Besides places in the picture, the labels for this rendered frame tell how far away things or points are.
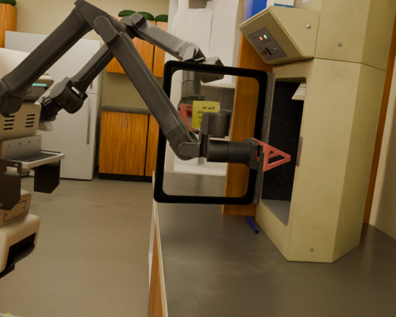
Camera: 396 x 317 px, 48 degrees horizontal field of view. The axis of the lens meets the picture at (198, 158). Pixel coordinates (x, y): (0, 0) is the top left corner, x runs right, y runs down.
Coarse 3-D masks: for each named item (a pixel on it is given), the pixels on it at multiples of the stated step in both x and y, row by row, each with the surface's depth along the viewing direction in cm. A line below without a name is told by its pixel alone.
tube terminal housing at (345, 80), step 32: (320, 0) 98; (352, 0) 97; (384, 0) 105; (320, 32) 98; (352, 32) 98; (384, 32) 109; (288, 64) 116; (320, 64) 99; (352, 64) 100; (384, 64) 113; (320, 96) 100; (352, 96) 101; (320, 128) 101; (352, 128) 102; (320, 160) 102; (352, 160) 106; (320, 192) 104; (352, 192) 110; (288, 224) 107; (320, 224) 105; (352, 224) 114; (288, 256) 105; (320, 256) 106
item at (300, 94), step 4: (304, 80) 113; (300, 84) 114; (304, 84) 112; (300, 88) 112; (304, 88) 111; (296, 92) 114; (300, 92) 111; (304, 92) 110; (296, 96) 113; (300, 96) 111; (304, 96) 110
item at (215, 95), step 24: (192, 72) 123; (192, 96) 124; (216, 96) 126; (240, 96) 128; (192, 120) 125; (240, 120) 129; (168, 144) 125; (168, 168) 126; (192, 168) 128; (216, 168) 130; (240, 168) 132; (168, 192) 127; (192, 192) 129; (216, 192) 131; (240, 192) 133
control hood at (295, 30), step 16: (256, 16) 106; (272, 16) 97; (288, 16) 96; (304, 16) 97; (272, 32) 104; (288, 32) 97; (304, 32) 97; (256, 48) 126; (288, 48) 103; (304, 48) 98
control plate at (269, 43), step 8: (256, 32) 114; (264, 32) 109; (256, 40) 119; (264, 40) 114; (272, 40) 108; (264, 48) 119; (280, 48) 107; (264, 56) 124; (272, 56) 117; (280, 56) 111
